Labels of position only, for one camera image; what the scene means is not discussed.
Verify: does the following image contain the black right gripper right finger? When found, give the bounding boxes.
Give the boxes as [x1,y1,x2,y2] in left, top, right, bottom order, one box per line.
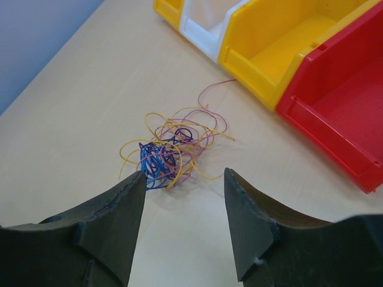
[224,168,382,286]

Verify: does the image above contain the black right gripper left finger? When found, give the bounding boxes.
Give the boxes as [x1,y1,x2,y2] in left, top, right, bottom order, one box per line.
[1,172,146,286]

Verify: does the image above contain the far yellow bin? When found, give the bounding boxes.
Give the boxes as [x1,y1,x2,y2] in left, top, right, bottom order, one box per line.
[153,0,184,30]

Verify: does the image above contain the white bin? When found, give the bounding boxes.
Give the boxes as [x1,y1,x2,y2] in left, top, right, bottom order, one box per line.
[178,0,248,63]

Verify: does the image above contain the yellow bin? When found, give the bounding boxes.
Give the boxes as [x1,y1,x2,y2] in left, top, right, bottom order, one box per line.
[153,0,184,30]
[218,0,378,111]

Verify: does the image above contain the yellow wire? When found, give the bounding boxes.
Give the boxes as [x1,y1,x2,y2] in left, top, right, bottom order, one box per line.
[118,103,236,190]

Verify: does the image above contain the red bin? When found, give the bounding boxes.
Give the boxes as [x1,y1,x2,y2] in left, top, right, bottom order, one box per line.
[276,1,382,193]

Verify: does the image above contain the purple wire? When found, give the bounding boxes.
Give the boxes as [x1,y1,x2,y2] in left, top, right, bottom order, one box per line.
[155,127,194,181]

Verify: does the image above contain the near yellow bin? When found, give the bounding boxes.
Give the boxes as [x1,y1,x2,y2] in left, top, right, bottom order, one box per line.
[218,0,378,111]

